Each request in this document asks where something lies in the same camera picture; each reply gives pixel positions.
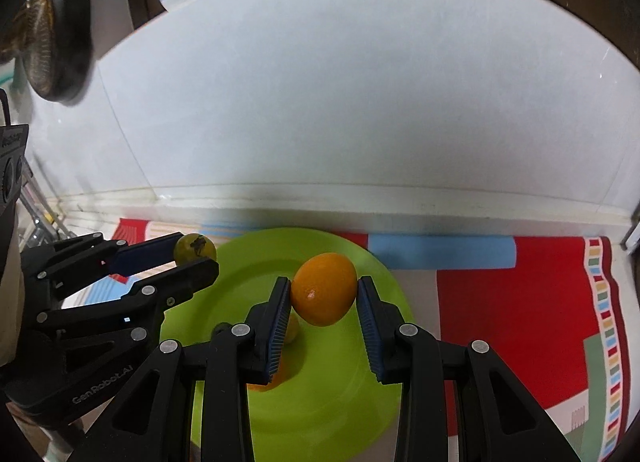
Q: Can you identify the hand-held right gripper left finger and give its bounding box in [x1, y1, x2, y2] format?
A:
[65, 277, 293, 462]

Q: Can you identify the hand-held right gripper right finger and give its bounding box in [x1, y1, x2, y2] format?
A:
[356, 276, 583, 462]

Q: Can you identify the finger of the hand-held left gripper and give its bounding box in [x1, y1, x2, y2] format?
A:
[22, 231, 185, 299]
[35, 258, 221, 340]

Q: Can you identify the small orange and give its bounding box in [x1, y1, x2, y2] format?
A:
[291, 252, 359, 327]
[247, 356, 288, 394]

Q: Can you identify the green plate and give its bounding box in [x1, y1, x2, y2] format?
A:
[160, 228, 416, 462]

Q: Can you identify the colourful patchwork tablecloth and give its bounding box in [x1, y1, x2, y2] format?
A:
[82, 217, 633, 462]

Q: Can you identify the black frying pan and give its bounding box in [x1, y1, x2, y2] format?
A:
[14, 0, 92, 104]

